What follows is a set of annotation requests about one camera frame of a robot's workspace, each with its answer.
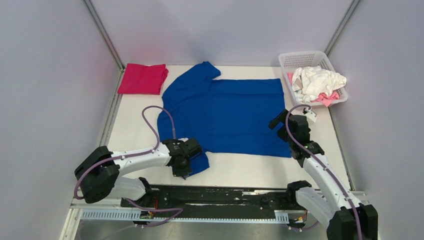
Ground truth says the white plastic laundry basket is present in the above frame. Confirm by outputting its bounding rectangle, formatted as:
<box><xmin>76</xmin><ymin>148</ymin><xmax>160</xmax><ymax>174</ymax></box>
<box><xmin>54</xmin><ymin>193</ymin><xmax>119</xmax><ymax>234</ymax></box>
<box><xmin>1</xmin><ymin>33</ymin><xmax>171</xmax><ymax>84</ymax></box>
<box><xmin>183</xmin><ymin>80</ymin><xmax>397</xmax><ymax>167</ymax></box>
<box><xmin>278</xmin><ymin>50</ymin><xmax>348</xmax><ymax>107</ymax></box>

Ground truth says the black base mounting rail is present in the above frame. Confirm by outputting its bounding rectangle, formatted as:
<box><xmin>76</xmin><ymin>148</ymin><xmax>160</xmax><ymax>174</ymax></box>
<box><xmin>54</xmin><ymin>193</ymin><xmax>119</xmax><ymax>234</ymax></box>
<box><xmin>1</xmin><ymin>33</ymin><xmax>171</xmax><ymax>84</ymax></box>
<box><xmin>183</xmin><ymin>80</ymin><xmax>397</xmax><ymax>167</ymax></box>
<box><xmin>135</xmin><ymin>185</ymin><xmax>308</xmax><ymax>222</ymax></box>

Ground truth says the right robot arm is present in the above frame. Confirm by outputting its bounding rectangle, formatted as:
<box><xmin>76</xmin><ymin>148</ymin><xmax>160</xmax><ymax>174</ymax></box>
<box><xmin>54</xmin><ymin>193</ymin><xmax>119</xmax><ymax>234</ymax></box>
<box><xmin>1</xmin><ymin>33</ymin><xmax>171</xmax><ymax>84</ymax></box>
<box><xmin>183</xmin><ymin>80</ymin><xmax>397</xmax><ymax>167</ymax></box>
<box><xmin>268</xmin><ymin>109</ymin><xmax>379</xmax><ymax>240</ymax></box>

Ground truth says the folded red t-shirt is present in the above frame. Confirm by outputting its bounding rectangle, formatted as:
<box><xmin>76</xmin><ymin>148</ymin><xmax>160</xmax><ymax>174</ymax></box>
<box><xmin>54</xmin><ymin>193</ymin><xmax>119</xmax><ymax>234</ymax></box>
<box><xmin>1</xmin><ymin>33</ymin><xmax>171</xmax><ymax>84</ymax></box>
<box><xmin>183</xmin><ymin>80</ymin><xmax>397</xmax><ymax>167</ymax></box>
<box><xmin>117</xmin><ymin>63</ymin><xmax>169</xmax><ymax>95</ymax></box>

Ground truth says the white crumpled t-shirt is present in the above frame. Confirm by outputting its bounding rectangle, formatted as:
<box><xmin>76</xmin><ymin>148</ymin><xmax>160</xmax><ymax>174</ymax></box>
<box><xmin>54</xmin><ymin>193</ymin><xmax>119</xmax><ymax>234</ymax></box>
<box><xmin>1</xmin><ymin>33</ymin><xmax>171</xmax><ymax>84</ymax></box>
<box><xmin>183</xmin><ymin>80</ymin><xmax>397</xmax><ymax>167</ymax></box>
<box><xmin>290</xmin><ymin>65</ymin><xmax>347</xmax><ymax>104</ymax></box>

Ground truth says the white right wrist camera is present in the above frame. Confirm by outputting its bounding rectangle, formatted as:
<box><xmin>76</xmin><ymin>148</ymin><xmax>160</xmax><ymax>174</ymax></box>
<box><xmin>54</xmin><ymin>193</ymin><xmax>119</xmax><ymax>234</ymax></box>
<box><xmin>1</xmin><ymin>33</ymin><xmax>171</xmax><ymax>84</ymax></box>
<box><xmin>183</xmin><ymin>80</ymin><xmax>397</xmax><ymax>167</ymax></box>
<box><xmin>302</xmin><ymin>107</ymin><xmax>318</xmax><ymax>125</ymax></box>

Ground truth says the pink crumpled t-shirt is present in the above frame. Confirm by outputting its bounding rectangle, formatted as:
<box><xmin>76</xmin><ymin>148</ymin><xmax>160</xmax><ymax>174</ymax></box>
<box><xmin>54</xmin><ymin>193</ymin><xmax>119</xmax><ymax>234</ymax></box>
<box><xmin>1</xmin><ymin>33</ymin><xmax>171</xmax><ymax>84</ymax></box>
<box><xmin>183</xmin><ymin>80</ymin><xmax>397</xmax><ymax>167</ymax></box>
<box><xmin>286</xmin><ymin>72</ymin><xmax>340</xmax><ymax>108</ymax></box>

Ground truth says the blue t-shirt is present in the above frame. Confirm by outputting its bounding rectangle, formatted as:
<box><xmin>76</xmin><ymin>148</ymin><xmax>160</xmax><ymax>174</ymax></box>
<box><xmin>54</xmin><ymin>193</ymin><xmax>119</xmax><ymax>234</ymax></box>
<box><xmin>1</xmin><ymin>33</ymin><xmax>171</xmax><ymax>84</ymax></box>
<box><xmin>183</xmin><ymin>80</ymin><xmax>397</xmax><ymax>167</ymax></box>
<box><xmin>157</xmin><ymin>61</ymin><xmax>291</xmax><ymax>158</ymax></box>

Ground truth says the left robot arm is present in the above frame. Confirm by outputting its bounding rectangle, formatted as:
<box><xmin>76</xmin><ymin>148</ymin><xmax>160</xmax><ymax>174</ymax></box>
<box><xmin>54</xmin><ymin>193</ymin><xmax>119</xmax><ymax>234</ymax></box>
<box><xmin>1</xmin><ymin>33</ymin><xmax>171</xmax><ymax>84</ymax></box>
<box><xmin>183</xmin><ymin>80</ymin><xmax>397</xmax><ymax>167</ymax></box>
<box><xmin>74</xmin><ymin>138</ymin><xmax>203</xmax><ymax>207</ymax></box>

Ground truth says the white slotted cable duct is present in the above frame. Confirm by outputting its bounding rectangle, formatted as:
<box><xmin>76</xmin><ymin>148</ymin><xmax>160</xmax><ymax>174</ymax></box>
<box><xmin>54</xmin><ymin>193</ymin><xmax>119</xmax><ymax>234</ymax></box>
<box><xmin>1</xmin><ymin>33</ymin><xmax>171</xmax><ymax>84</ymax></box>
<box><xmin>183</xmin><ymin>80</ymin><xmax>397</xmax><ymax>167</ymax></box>
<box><xmin>80</xmin><ymin>209</ymin><xmax>289</xmax><ymax>224</ymax></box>

